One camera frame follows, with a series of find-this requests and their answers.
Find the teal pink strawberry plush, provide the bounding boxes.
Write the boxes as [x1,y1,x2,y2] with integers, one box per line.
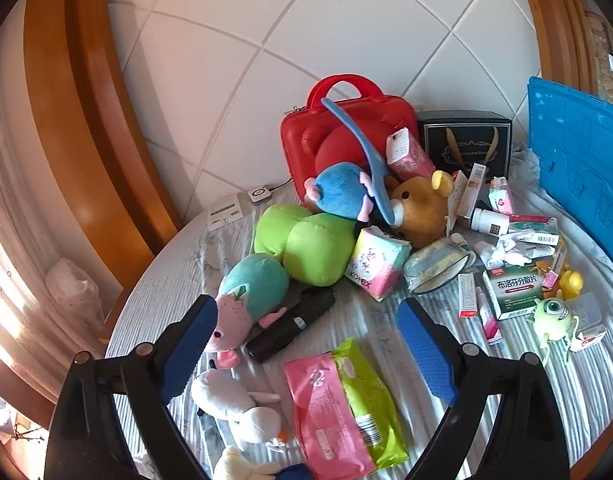
[206,252,292,371]

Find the blue plastic board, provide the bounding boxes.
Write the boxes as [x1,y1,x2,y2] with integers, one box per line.
[527,76,613,256]

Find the white plush dog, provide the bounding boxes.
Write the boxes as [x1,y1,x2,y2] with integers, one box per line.
[190,357,290,453]

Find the desktop with striped cloth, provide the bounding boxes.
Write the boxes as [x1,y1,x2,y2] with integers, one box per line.
[104,180,613,480]

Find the pink wipes packet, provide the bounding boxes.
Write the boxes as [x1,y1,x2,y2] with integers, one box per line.
[282,352,377,480]

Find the red hard carry case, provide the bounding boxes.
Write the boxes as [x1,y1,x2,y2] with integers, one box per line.
[280,74,419,211]

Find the brown bear plush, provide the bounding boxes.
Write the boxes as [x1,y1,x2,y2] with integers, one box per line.
[386,170,457,248]

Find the black gift box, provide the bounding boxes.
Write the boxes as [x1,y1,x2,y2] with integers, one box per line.
[416,110,514,181]

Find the clear plastic box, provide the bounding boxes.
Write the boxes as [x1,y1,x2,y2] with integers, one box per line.
[566,292,604,331]

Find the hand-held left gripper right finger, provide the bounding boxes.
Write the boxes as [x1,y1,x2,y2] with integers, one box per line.
[396,297,572,480]

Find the clear foil pouch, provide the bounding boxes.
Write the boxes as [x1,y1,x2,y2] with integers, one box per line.
[402,237,477,295]

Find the white barcode box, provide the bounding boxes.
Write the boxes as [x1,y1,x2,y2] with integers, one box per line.
[509,215,559,246]

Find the lime green packet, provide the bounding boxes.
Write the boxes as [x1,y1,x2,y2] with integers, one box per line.
[331,337,409,468]

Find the white pill bottle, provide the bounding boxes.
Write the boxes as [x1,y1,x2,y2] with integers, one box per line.
[470,207,511,236]

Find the long blue plastic shoehorn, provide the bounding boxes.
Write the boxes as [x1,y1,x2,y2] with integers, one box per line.
[320,97,404,226]

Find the cream plush toy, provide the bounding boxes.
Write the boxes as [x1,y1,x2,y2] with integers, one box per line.
[214,445,282,480]

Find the black folding umbrella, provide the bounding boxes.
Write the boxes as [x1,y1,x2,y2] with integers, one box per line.
[245,287,337,363]

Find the white orange slim box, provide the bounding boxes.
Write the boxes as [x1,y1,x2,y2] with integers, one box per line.
[456,162,488,217]

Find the blue and lime plush toy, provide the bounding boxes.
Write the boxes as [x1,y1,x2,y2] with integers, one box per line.
[254,161,382,286]

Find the white socks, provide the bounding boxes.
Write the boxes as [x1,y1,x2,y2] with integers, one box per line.
[473,232,537,271]

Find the pink box with tag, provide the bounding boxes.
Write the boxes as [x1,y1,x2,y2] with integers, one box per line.
[386,128,437,178]

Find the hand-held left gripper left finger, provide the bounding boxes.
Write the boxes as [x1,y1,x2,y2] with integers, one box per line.
[43,294,220,480]

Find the green one-eyed monster toy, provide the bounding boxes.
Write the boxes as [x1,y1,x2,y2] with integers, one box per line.
[531,297,582,366]

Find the floral pink white pad packet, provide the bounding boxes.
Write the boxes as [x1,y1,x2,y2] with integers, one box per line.
[345,226,412,302]

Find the green white medicine box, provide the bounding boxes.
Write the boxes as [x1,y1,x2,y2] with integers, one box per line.
[482,265,552,321]

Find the wooden door frame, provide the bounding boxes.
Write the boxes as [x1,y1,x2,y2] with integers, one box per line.
[513,0,613,111]
[26,0,182,241]

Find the small pink white packet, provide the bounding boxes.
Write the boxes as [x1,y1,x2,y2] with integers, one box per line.
[489,176,516,216]

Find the white box green label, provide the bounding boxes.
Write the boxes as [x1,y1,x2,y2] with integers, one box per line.
[208,192,247,231]

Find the yellow rubber duck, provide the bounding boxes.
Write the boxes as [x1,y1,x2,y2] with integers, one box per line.
[559,270,584,296]

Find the clear plastic bag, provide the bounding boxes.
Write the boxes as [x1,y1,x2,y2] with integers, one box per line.
[44,257,107,331]

